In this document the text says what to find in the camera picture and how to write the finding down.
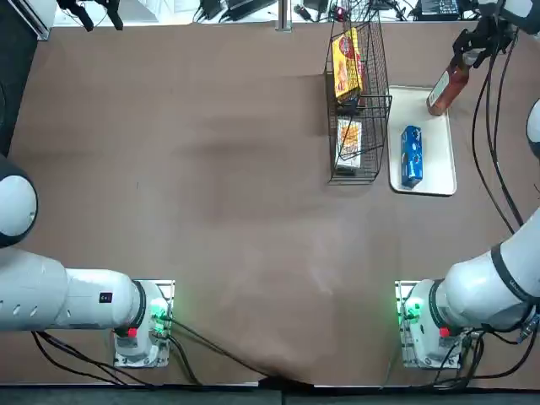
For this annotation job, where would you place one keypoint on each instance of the dark blue chocolate cookie box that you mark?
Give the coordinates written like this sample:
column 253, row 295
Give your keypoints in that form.
column 348, row 103

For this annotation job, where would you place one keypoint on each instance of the small black power brick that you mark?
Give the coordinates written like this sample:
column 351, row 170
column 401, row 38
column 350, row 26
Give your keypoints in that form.
column 211, row 6

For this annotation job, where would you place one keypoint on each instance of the brown tea bottle white cap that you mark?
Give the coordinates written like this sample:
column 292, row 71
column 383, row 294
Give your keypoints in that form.
column 447, row 93

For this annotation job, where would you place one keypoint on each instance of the aluminium post with bracket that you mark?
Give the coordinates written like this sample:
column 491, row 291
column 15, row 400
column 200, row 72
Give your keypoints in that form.
column 284, row 14

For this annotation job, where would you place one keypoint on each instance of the black labelled power adapter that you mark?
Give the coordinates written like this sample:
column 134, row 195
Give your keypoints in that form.
column 439, row 6

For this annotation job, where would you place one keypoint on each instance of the black plug with red light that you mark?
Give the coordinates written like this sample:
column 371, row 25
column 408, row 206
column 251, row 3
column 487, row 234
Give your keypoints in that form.
column 304, row 12
column 341, row 13

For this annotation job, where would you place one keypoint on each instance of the cream plastic tray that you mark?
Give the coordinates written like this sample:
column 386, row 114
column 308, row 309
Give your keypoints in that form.
column 439, row 143

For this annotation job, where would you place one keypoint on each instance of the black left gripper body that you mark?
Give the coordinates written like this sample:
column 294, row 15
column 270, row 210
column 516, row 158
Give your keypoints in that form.
column 67, row 2

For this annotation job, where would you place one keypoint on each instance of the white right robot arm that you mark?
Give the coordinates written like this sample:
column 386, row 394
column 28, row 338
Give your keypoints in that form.
column 476, row 287

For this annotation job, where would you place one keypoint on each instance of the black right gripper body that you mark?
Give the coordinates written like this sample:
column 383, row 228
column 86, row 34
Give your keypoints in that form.
column 493, row 21

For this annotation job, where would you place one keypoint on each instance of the yellow biscuit box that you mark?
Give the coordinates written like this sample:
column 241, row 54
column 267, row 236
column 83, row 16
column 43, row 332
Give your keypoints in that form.
column 346, row 63

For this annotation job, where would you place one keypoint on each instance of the aluminium profile bar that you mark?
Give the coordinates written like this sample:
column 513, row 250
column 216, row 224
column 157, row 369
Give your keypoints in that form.
column 38, row 17

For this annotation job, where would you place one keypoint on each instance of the white orange cracker box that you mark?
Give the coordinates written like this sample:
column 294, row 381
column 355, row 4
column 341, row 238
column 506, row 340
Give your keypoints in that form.
column 349, row 143

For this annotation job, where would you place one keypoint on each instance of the blue Oreo cookie box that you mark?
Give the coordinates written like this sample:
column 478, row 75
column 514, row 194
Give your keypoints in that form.
column 412, row 156

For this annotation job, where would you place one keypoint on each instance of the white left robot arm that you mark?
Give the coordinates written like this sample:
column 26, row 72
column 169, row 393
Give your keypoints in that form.
column 84, row 295

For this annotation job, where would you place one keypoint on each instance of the large black power brick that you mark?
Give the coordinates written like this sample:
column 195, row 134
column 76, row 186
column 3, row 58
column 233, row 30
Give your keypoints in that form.
column 249, row 3

